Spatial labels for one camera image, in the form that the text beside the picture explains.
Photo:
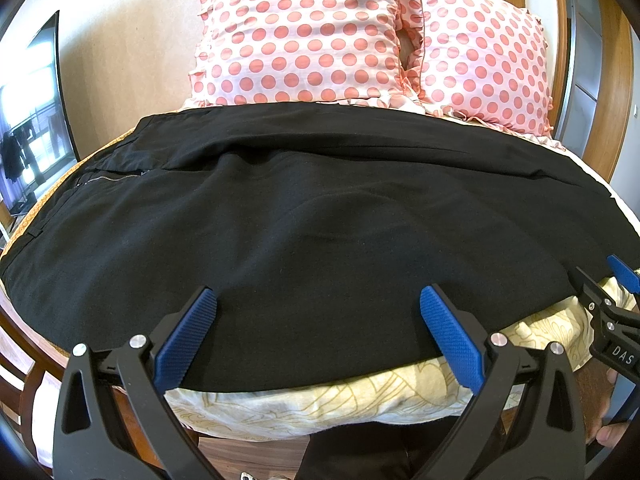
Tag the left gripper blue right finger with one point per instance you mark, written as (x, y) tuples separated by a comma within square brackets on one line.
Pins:
[(524, 420)]

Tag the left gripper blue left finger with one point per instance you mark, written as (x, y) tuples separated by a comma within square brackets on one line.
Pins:
[(90, 436)]

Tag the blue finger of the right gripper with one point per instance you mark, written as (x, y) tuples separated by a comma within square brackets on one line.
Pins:
[(626, 277)]

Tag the black pants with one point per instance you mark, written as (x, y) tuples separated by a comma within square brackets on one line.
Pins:
[(317, 226)]

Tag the person's right hand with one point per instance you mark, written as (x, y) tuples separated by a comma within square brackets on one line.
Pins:
[(607, 435)]

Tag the right polka dot pillow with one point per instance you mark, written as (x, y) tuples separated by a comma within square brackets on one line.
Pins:
[(479, 61)]

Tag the polka dot pillow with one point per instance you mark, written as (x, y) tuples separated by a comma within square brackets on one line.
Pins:
[(479, 61), (324, 51)]

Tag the black television screen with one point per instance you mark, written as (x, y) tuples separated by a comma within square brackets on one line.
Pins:
[(37, 145)]

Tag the left polka dot pillow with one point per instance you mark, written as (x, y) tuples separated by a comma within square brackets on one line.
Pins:
[(324, 51)]

